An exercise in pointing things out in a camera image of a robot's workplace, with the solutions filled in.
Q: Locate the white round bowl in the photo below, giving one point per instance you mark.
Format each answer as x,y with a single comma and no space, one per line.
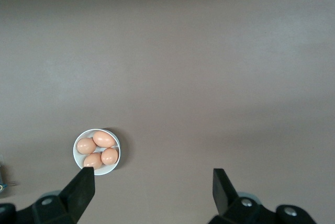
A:
76,156

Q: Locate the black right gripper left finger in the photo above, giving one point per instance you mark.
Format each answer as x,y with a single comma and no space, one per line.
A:
78,195

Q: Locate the brown egg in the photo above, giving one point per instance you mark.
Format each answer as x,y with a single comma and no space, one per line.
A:
93,160
86,145
104,139
109,156

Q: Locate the brown table cover sheet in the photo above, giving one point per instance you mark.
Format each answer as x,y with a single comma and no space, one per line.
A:
183,77

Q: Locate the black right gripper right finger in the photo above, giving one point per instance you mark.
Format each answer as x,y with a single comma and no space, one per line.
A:
222,195

